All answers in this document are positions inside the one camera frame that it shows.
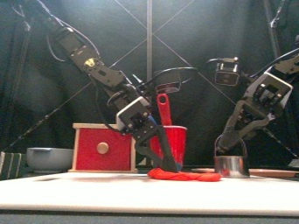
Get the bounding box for red dough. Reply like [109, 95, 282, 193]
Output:
[146, 167, 223, 183]

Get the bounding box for round metal dough cutter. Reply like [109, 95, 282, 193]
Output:
[213, 134, 251, 179]

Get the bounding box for wooden drawer box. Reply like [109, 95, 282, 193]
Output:
[69, 122, 139, 174]

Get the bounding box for red drawer with wooden knob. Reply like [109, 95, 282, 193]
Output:
[75, 128, 134, 172]

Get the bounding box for grey bowl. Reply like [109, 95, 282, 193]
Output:
[26, 147, 75, 173]

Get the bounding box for red plastic cup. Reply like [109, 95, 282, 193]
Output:
[150, 125, 189, 172]

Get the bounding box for blue scoop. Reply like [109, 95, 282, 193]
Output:
[149, 115, 159, 128]

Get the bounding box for red spatula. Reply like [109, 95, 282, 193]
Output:
[155, 93, 174, 127]

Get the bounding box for white cutting board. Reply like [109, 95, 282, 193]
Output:
[0, 171, 299, 218]

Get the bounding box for dark striped box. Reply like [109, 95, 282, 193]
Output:
[0, 150, 27, 181]

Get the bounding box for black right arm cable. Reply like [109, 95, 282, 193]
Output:
[249, 47, 299, 81]

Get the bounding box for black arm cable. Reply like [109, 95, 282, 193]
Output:
[45, 16, 103, 64]
[249, 47, 299, 81]

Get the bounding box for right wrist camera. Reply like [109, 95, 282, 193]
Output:
[214, 57, 241, 88]

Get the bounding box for black left camera cable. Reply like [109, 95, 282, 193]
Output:
[138, 66, 199, 89]

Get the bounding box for vertical metal frame post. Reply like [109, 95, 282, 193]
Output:
[146, 0, 155, 86]

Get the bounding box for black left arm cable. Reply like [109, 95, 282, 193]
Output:
[45, 16, 103, 64]

